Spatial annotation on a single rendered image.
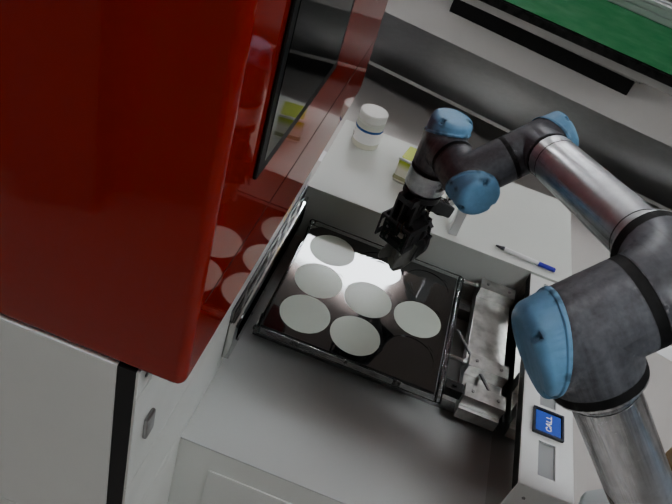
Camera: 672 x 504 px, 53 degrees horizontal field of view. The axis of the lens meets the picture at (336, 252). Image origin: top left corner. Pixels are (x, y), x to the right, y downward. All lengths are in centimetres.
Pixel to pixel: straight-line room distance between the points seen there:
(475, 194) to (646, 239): 33
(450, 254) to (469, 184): 49
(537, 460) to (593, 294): 48
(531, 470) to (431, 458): 20
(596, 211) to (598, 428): 27
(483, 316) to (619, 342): 74
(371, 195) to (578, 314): 86
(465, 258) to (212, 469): 71
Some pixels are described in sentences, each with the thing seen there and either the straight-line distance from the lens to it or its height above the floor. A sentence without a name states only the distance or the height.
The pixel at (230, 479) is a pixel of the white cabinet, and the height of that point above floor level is 76.
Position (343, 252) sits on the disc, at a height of 90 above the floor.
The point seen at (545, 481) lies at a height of 96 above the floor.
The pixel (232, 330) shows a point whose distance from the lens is 121.
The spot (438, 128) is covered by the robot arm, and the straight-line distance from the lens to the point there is 115.
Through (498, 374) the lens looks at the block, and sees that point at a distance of 136.
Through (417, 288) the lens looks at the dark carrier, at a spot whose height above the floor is 90.
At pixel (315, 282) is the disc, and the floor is 90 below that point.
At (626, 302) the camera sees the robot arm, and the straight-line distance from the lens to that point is 78.
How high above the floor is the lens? 182
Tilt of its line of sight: 39 degrees down
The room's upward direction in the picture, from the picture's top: 19 degrees clockwise
